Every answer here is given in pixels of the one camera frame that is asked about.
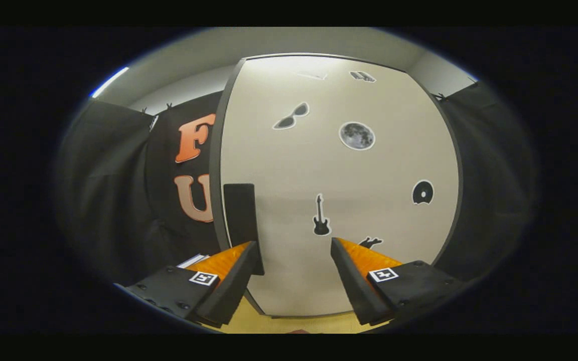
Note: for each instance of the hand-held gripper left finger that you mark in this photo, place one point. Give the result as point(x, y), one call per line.
point(234, 286)

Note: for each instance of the white cabinet door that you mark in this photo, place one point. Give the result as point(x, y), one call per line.
point(294, 165)

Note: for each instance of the grey cabinet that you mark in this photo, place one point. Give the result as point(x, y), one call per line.
point(214, 165)

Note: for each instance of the black backdrop cloth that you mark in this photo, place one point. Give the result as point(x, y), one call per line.
point(108, 200)

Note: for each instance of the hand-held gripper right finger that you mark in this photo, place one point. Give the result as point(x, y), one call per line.
point(354, 286)

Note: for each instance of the ceiling light panel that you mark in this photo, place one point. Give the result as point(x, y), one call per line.
point(110, 81)

